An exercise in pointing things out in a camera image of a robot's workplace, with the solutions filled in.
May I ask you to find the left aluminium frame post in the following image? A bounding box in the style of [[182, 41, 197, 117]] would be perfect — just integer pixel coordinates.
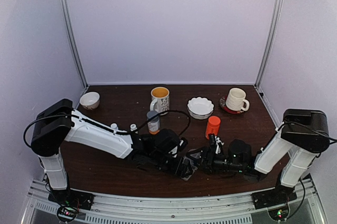
[[60, 0, 88, 89]]

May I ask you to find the cream ribbed mug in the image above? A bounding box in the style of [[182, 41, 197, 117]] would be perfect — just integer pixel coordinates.
[[226, 87, 250, 112]]

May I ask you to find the aluminium frame post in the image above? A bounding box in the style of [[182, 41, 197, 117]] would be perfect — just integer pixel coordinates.
[[254, 0, 284, 90], [60, 0, 88, 89]]

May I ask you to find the front aluminium rail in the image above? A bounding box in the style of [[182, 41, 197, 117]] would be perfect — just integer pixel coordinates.
[[18, 178, 328, 223]]

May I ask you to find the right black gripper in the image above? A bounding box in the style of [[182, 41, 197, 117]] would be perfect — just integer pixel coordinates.
[[186, 146, 245, 174]]

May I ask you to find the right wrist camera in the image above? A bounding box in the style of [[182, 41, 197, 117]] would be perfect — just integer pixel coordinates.
[[209, 134, 224, 154]]

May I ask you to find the white scalloped dish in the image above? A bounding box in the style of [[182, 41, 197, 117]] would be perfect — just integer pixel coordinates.
[[187, 97, 214, 120]]

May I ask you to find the clear plastic pill organizer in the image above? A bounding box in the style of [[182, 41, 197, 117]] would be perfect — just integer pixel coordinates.
[[181, 152, 201, 181]]

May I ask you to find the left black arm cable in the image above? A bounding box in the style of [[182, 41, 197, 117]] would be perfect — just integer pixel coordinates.
[[126, 110, 191, 140]]

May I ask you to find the small white bottle left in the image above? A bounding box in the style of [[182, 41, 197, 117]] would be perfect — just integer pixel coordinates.
[[111, 123, 118, 131]]

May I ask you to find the red saucer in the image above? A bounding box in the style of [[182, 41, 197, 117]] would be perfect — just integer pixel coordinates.
[[219, 96, 244, 115]]

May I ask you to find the yellow-inside patterned mug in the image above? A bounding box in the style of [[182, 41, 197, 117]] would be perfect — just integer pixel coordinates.
[[150, 86, 170, 116]]

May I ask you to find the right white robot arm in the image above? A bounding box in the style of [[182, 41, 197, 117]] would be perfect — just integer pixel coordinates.
[[186, 109, 336, 204]]

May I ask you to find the small white bottle right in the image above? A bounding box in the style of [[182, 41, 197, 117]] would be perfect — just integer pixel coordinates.
[[130, 124, 137, 133]]

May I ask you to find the small white bottle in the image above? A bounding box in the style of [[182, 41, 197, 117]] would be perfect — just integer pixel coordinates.
[[130, 124, 137, 133], [111, 123, 118, 131]]

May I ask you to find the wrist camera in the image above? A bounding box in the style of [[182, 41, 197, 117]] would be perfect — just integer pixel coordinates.
[[209, 134, 224, 154], [170, 138, 189, 156]]

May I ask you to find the right aluminium frame post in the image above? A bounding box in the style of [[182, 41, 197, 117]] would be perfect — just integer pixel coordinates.
[[254, 0, 284, 90]]

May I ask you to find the white ceramic bowl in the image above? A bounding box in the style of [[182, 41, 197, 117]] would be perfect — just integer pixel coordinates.
[[80, 92, 100, 110]]

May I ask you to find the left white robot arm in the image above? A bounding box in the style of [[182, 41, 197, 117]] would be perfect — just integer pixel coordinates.
[[24, 99, 197, 205]]

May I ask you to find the grey-capped orange pill bottle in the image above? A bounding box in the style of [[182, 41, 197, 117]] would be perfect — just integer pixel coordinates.
[[147, 111, 160, 134]]

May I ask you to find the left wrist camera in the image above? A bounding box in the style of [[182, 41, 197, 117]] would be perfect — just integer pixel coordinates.
[[170, 138, 189, 156]]

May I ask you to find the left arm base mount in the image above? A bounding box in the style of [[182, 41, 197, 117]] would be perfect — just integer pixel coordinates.
[[48, 189, 94, 210]]

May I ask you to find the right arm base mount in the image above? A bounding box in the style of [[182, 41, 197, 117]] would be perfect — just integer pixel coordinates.
[[252, 189, 298, 210]]

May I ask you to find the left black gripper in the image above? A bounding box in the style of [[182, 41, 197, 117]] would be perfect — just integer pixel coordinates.
[[149, 151, 193, 178]]

